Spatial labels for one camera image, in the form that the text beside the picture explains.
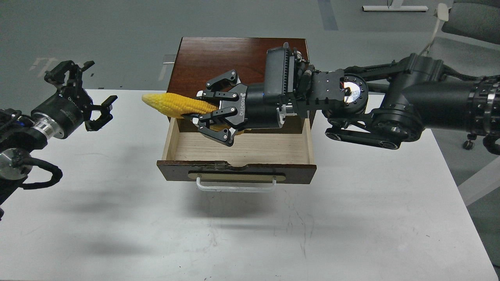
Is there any dark wooden cabinet box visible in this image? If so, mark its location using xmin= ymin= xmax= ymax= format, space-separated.
xmin=168 ymin=37 xmax=316 ymax=133

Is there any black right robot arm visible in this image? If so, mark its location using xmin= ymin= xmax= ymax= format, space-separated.
xmin=182 ymin=48 xmax=499 ymax=155

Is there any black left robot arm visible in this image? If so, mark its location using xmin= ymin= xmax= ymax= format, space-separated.
xmin=0 ymin=60 xmax=117 ymax=203

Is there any yellow corn cob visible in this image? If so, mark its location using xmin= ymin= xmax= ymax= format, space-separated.
xmin=141 ymin=92 xmax=219 ymax=119

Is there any white desk base bar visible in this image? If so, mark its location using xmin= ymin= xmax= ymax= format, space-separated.
xmin=361 ymin=0 xmax=429 ymax=12

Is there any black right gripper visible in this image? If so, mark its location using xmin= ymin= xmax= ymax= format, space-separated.
xmin=191 ymin=69 xmax=285 ymax=146

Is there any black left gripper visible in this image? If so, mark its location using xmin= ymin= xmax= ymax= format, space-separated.
xmin=30 ymin=60 xmax=118 ymax=140

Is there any grey office chair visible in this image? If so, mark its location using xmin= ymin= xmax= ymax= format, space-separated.
xmin=423 ymin=0 xmax=499 ymax=155

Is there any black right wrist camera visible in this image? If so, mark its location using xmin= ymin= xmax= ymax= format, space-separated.
xmin=264 ymin=42 xmax=295 ymax=97

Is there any wooden drawer with white handle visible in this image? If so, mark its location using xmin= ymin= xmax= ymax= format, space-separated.
xmin=157 ymin=117 xmax=317 ymax=184

